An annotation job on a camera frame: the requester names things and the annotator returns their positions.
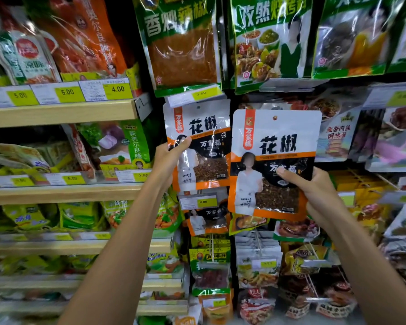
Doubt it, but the person's left hand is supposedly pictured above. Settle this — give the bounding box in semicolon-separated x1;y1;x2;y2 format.
149;136;192;192

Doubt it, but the person's right hand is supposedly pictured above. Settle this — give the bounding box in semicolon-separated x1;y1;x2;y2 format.
276;167;344;231

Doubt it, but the white orange peppercorn packet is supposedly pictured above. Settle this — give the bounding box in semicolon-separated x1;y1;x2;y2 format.
163;99;231;194
185;207;229;237
228;109;323;222

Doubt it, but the person's left forearm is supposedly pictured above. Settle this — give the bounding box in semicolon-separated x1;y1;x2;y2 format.
58;181;164;325

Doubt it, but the person's right forearm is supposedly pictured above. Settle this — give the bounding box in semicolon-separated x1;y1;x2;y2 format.
325;206;406;325

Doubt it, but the white yellow price tag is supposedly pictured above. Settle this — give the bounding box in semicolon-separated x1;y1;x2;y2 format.
0;85;40;108
362;85;406;111
45;172;86;186
167;85;224;108
78;78;133;102
115;169;152;183
31;82;86;105
0;174;35;188
179;195;219;211

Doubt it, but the green-edged packet with meat picture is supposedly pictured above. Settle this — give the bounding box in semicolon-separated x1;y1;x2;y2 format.
273;218;321;243

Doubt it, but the green marinade packet with onion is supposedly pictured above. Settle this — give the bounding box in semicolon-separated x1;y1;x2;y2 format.
76;119;152;180

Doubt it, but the white packet with pagoda picture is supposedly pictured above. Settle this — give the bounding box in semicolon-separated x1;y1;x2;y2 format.
315;104;363;163

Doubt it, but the yellow-green packet with dish picture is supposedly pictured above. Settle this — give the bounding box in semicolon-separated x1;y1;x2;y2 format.
229;213;270;236

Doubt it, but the green packet with vegetable picture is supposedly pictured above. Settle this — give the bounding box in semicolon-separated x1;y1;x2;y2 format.
154;192;184;234
101;200;134;229

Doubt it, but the stack of yellow boxes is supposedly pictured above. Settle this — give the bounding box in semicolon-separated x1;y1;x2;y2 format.
329;170;394;208

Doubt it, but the gold yellow packet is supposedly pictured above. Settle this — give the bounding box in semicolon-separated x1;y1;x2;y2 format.
280;245;329;276

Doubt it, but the green chili powder packet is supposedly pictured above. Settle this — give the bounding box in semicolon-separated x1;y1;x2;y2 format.
133;0;223;98

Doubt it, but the white packet with food picture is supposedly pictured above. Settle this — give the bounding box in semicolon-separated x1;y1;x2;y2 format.
236;248;283;289

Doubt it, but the red white narrow packet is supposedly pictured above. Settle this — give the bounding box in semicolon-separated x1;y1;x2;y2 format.
61;124;97;182

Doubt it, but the white pink packet with meat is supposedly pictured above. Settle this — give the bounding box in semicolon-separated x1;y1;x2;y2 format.
365;107;406;173

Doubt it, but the dark brown sauce packet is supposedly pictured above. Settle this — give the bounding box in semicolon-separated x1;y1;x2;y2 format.
314;267;358;319
279;274;312;319

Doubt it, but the white packet with dish picture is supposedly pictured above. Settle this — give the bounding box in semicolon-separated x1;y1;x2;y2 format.
384;203;406;239

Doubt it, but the yellow-green seasoning packet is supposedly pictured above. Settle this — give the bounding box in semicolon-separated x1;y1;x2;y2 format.
3;203;50;231
58;202;101;231

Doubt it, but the yellow green dried chili packet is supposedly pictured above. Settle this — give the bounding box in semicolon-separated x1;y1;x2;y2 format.
189;246;232;296

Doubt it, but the wooden shelf board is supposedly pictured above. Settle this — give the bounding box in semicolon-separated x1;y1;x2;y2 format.
0;183;143;206
0;300;189;316
0;238;173;256
0;277;184;292
0;99;138;129

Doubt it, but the green barbecue seasoning packet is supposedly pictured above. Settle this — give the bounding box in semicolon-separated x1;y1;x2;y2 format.
229;0;314;95

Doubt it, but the grey clear packet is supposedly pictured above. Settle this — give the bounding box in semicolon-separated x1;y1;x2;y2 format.
378;238;406;279

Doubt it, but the red white round-label packet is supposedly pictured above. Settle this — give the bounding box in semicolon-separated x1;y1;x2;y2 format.
238;288;277;325

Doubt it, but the orange seasoning packet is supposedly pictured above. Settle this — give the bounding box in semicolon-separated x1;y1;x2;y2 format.
34;0;128;80

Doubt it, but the green dark spice packet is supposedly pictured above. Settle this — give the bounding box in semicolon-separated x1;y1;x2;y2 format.
312;0;399;79

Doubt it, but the orange packet with yellow tag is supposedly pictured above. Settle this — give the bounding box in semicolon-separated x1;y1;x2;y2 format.
198;294;234;323

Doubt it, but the pile of yellow-green packets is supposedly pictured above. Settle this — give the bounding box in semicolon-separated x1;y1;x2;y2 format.
0;143;76;185

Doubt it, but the white green red seasoning packet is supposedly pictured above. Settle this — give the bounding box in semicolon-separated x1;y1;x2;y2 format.
0;10;62;86

